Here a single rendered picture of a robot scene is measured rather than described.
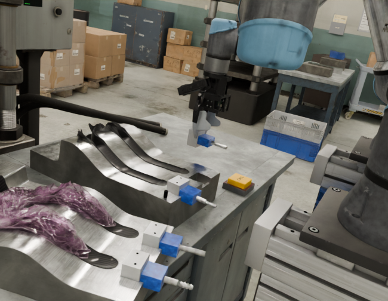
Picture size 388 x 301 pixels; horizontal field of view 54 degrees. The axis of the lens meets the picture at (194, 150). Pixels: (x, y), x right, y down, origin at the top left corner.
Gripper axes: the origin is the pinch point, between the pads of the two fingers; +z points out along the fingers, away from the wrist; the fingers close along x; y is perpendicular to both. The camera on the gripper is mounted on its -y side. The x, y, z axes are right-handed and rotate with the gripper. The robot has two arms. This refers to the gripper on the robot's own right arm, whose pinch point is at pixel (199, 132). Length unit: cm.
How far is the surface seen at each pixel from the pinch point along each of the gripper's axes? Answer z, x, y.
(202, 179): 7.6, -15.7, 11.5
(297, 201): 95, 182, 5
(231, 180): 11.9, -0.5, 14.6
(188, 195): 5.1, -31.3, 16.0
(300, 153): 89, 285, -23
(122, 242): 10, -52, 13
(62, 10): -28, 7, -73
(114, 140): 2.5, -23.1, -15.0
